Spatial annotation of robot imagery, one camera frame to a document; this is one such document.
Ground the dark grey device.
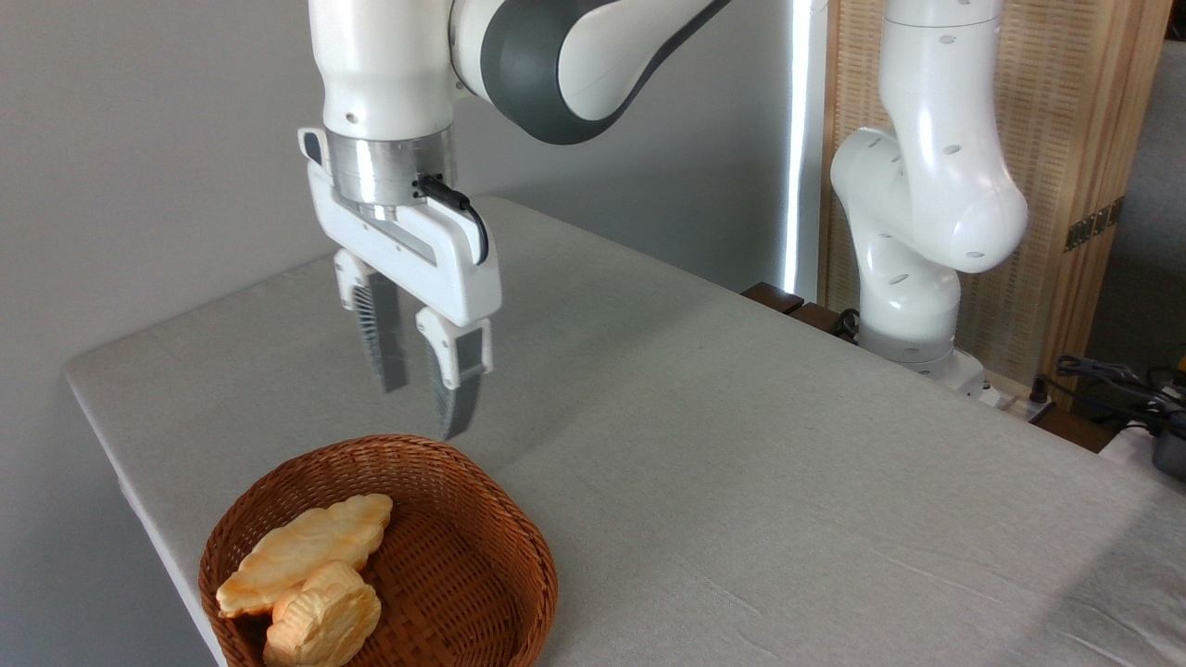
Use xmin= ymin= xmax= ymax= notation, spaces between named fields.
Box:
xmin=1152 ymin=428 xmax=1186 ymax=481

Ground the wooden slatted folding screen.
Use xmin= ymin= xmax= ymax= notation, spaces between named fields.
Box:
xmin=820 ymin=0 xmax=1174 ymax=410

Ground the grey tablecloth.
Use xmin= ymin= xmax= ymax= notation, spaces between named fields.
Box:
xmin=63 ymin=195 xmax=1186 ymax=667

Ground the brown wicker basket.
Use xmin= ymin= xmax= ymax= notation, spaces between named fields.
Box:
xmin=198 ymin=434 xmax=560 ymax=667

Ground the small round golden bread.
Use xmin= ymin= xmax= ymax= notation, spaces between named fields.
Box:
xmin=263 ymin=560 xmax=383 ymax=667

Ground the dark brown wooden block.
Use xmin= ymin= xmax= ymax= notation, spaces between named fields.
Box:
xmin=741 ymin=282 xmax=805 ymax=316
xmin=788 ymin=301 xmax=859 ymax=342

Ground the black screen hinge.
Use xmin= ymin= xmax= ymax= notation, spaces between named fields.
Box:
xmin=1064 ymin=196 xmax=1126 ymax=253

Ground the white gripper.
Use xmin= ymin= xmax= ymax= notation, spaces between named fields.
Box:
xmin=297 ymin=127 xmax=504 ymax=441

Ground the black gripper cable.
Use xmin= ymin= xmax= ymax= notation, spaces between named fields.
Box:
xmin=417 ymin=174 xmax=491 ymax=267

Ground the black cable bundle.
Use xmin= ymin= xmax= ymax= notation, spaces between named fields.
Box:
xmin=1054 ymin=354 xmax=1186 ymax=438

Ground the long golden bread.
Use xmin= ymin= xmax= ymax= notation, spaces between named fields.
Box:
xmin=216 ymin=494 xmax=394 ymax=619

